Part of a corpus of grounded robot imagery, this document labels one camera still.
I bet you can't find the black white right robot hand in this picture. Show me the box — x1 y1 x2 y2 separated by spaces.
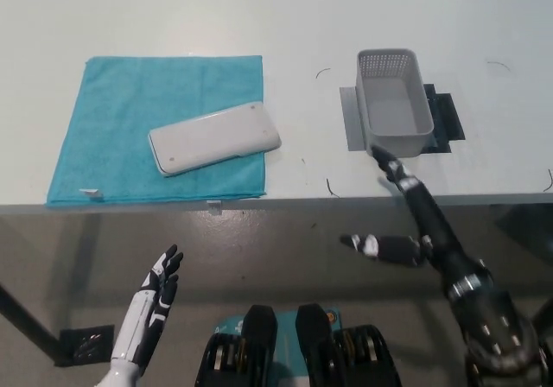
340 143 494 302

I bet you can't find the teal microfibre cloth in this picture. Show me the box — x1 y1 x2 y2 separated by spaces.
45 54 268 209

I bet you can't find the white grey calculator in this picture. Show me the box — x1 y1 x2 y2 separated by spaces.
148 100 283 178

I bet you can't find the black table leg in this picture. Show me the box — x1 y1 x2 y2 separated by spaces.
0 282 60 363
528 295 553 334

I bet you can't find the grey perforated plastic basket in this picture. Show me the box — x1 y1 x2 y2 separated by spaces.
356 48 435 159

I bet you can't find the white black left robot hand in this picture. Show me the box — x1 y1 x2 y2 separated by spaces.
109 244 184 369

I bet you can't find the black table foot plate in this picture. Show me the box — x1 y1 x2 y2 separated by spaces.
53 323 116 368

